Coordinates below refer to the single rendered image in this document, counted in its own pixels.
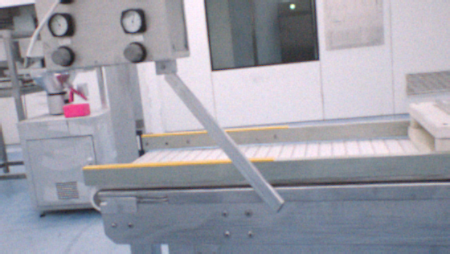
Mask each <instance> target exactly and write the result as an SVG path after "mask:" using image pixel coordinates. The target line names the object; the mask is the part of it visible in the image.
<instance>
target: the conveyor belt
mask: <svg viewBox="0 0 450 254"><path fill-rule="evenodd" d="M239 148H240V150H241V151H242V152H243V153H245V155H246V156H247V158H267V157H275V158H296V157H313V156H330V155H347V154H362V155H363V154H396V153H412V152H420V151H419V150H418V149H417V147H416V146H414V144H413V143H412V141H410V140H409V138H396V139H381V140H366V141H339V142H324V143H310V144H282V145H254V146H239ZM219 159H229V158H228V156H227V155H226V154H225V153H224V152H223V151H222V150H221V148H210V149H196V150H169V151H154V152H149V153H147V154H144V155H143V156H142V157H141V158H138V159H137V160H136V161H135V162H133V163H155V162H187V161H203V160H219ZM445 178H450V174H438V175H415V176H370V177H347V178H304V179H281V180H266V181H267V182H268V183H269V184H277V183H301V182H320V183H325V182H372V181H396V180H420V179H445ZM229 185H251V184H250V183H249V182H248V181H237V182H172V183H149V184H127V185H104V186H95V187H94V188H93V189H92V191H91V194H90V200H91V203H92V205H93V206H94V207H95V208H96V209H97V210H99V211H100V208H99V207H98V206H97V205H95V203H94V202H93V195H94V194H95V193H96V192H97V191H99V190H111V189H134V188H159V187H182V186H229Z"/></svg>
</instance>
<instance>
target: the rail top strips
mask: <svg viewBox="0 0 450 254"><path fill-rule="evenodd" d="M284 128H288V125H279V126H267V127H255V128H243V129H225V132H236V131H248V130H261V129H284ZM200 133H208V132H207V131H196V132H184V133H161V134H149V135H142V137H152V136H163V135H175V134H200ZM248 160H249V161H250V162H274V161H275V157H267V158H249V159H248ZM227 162H231V160H230V159H219V160H203V161H187V162H155V163H125V164H106V165H90V166H84V167H83V168H82V170H90V169H108V168H125V167H142V166H175V165H192V164H209V163H227Z"/></svg>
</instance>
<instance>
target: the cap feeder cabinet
mask: <svg viewBox="0 0 450 254"><path fill-rule="evenodd" d="M90 109H91V114H90V115H88V116H84V117H68V118H66V117H65V115H64V113H61V114H60V115H57V116H55V115H56V114H49V113H46V114H44V115H38V116H36V117H32V118H30V119H26V120H24V121H20V122H17V123H15V124H16V125H17V126H18V137H19V141H20V146H21V150H22V157H23V162H24V166H25V171H26V175H27V182H28V187H29V189H28V191H29V196H30V200H31V207H32V208H34V209H35V211H40V212H41V215H39V218H42V217H44V216H45V214H43V210H58V209H73V208H88V207H94V206H93V205H92V203H91V200H90V194H91V191H92V189H93V188H94V187H95V186H85V185H84V175H83V171H82V168H83V167H84V166H90V165H106V164H118V161H117V152H116V146H115V141H114V135H113V121H112V116H111V110H110V106H108V107H107V108H106V109H102V108H101V107H98V108H90Z"/></svg>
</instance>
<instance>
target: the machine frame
mask: <svg viewBox="0 0 450 254"><path fill-rule="evenodd" d="M104 74H105V79H106V85H107V90H108V99H109V105H110V110H111V116H112V130H113V135H114V141H115V146H116V152H117V161H118V164H125V163H133V162H135V161H136V160H137V159H138V158H139V153H138V147H137V137H136V130H142V135H146V131H145V121H144V116H143V109H142V98H141V88H140V82H139V77H138V70H137V64H136V63H133V64H126V65H119V66H111V67H104ZM140 119H143V124H144V127H143V128H142V129H136V124H135V121H137V120H140ZM129 246H130V252H131V254H162V248H161V245H160V244H130V245H129Z"/></svg>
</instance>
